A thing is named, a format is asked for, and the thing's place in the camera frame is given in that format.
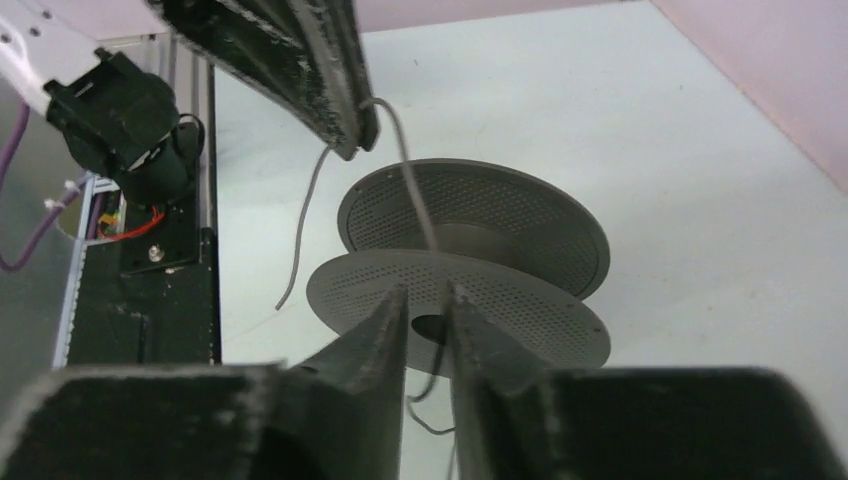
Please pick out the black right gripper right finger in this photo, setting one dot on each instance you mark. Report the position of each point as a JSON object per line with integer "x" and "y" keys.
{"x": 517, "y": 417}

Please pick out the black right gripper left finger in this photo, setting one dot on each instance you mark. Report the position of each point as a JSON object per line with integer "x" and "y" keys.
{"x": 336, "y": 415}

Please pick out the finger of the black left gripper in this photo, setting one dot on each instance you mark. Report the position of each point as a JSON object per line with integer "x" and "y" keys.
{"x": 305, "y": 56}

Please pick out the dark grey cable spool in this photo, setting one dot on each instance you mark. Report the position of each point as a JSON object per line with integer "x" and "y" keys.
{"x": 527, "y": 254}

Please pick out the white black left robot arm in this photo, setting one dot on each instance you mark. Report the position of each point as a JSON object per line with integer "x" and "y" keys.
{"x": 123, "y": 123}

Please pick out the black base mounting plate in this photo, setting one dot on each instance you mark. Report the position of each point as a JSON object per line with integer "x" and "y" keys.
{"x": 150, "y": 299}

